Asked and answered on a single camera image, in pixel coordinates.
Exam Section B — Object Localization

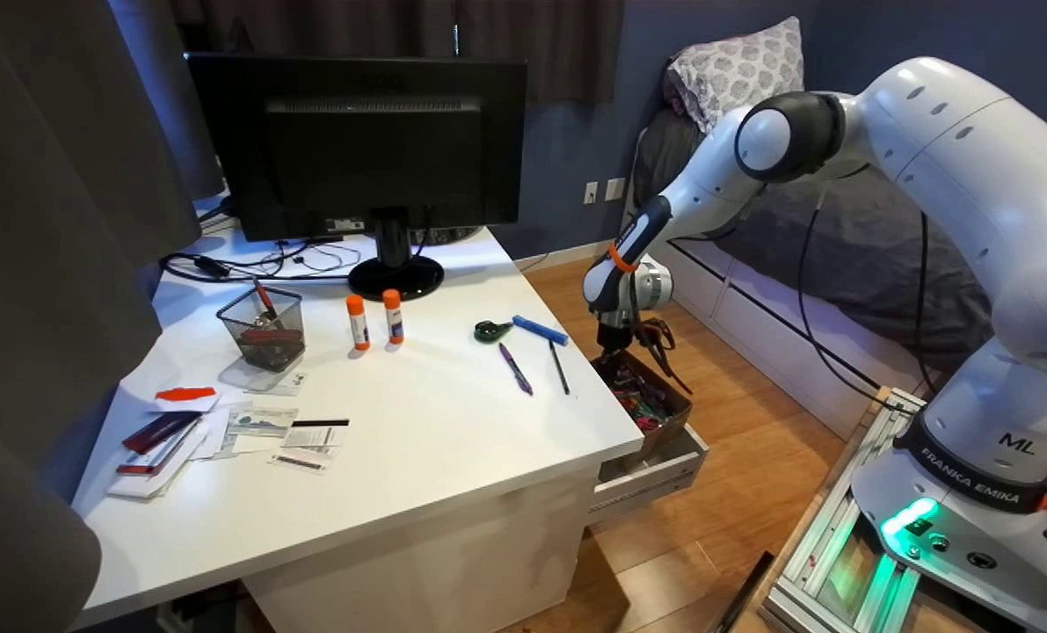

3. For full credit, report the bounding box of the brown cardboard box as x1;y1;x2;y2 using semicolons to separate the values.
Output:
590;349;694;460

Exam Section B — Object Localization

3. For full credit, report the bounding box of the white desk drawer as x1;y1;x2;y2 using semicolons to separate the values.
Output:
588;422;711;528

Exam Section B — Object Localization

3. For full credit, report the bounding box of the black pen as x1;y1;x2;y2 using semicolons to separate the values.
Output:
548;338;571;397

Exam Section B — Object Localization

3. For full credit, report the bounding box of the heap of colourful small items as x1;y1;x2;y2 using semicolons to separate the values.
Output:
609;360;673;433

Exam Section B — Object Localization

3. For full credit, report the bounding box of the blue marker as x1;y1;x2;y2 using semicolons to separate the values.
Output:
512;315;570;347

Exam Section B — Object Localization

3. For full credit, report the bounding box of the purple pen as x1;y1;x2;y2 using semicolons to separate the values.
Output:
498;342;534;397

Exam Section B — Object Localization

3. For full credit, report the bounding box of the bed with grey cover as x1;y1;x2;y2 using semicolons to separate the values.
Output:
630;88;999;442

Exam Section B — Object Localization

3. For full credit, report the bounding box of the patterned grey pillow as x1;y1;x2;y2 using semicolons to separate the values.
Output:
663;16;806;135

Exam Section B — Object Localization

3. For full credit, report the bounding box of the black bar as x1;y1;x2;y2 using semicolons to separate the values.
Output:
715;551;776;633

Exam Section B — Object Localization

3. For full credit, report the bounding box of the white card with black stripe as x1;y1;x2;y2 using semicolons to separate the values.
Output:
281;418;352;450

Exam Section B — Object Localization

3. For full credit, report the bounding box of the black computer monitor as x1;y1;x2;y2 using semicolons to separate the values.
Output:
186;52;529;302

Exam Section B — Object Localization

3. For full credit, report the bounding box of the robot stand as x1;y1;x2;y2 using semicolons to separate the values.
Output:
759;387;1047;633

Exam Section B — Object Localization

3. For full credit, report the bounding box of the small white card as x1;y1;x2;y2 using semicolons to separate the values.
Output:
267;450;328;474

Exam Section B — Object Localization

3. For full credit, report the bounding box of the black mesh pen cup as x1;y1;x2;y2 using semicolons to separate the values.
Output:
216;286;306;373

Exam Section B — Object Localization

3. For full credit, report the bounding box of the printed paper card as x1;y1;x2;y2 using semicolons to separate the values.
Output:
228;405;300;440

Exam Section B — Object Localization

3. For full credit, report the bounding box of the dark red booklet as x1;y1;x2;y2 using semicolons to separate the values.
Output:
121;410;204;456

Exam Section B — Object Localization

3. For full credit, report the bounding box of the stack of white papers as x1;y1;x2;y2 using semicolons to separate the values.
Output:
105;400;234;501

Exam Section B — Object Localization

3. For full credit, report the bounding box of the tangle of black cables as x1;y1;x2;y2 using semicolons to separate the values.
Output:
159;236;364;285

